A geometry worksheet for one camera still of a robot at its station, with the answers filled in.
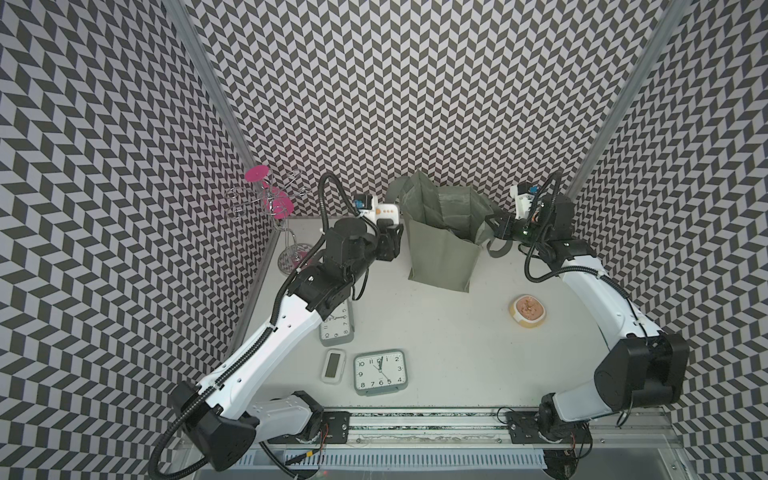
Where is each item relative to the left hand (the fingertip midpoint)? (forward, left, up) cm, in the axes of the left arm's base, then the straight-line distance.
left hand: (390, 229), depth 69 cm
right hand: (+9, -26, -7) cm, 28 cm away
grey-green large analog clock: (-23, +3, -32) cm, 40 cm away
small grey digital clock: (-21, +16, -32) cm, 42 cm away
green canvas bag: (+19, -18, -21) cm, 33 cm away
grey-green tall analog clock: (-10, +16, -32) cm, 37 cm away
